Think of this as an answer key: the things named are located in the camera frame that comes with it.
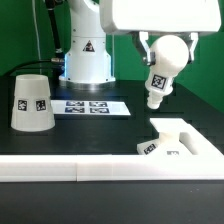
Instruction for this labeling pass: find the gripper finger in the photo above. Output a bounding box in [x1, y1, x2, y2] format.
[186, 32, 199, 63]
[132, 31, 156, 66]

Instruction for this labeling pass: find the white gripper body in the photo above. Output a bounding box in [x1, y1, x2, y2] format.
[100, 0, 221, 34]

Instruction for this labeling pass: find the white lamp bulb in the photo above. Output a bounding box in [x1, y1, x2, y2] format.
[145, 35, 189, 109]

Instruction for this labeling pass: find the white lamp base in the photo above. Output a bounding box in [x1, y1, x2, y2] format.
[137, 118, 192, 157]

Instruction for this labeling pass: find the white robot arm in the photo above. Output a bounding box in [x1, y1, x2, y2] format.
[60, 0, 221, 88]

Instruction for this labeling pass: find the white lamp shade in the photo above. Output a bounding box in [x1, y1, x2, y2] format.
[11, 74, 55, 132]

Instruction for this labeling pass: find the white marker sheet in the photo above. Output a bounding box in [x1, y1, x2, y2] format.
[51, 100, 130, 116]

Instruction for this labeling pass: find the white L-shaped fence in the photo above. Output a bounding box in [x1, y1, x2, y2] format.
[0, 123, 224, 182]

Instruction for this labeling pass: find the black corrugated hose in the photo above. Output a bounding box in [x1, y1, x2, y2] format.
[44, 0, 65, 56]

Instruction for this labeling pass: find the white thin cable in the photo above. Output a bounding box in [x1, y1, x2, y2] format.
[31, 0, 43, 76]

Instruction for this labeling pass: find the black cable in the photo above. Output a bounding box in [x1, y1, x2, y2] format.
[5, 57, 66, 78]

